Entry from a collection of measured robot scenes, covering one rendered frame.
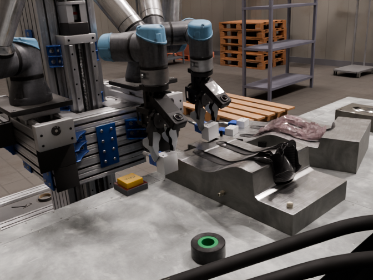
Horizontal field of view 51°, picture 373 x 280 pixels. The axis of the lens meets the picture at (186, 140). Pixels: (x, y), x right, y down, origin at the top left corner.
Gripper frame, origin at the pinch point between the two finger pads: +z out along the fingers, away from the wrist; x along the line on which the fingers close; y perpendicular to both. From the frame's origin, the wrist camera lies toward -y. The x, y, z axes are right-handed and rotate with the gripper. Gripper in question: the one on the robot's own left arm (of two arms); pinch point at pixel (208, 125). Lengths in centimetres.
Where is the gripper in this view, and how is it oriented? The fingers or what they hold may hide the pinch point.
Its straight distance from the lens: 137.1
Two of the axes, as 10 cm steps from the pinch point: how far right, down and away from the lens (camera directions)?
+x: -7.4, 3.9, -5.5
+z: 0.6, 8.6, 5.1
